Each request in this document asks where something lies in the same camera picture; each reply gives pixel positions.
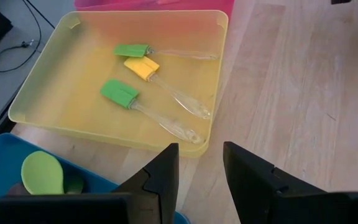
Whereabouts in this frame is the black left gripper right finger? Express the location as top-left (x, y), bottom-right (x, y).
top-left (223, 141), bottom-right (323, 224)

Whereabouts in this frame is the green silicone spoon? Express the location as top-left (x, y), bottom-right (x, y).
top-left (20, 151), bottom-right (85, 195)

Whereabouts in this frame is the yellow translucent plastic bin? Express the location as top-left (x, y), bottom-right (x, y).
top-left (7, 9), bottom-right (229, 158)

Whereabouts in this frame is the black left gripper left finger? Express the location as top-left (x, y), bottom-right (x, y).
top-left (113, 142), bottom-right (180, 224)

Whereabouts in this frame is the yellow silicone spatula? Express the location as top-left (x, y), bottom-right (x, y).
top-left (123, 55), bottom-right (213, 121)

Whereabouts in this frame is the pink translucent plastic bin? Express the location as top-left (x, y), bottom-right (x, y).
top-left (74, 0), bottom-right (236, 19)

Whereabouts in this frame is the green silicone spatula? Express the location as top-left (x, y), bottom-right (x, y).
top-left (99, 78), bottom-right (204, 145)
top-left (113, 43), bottom-right (219, 62)

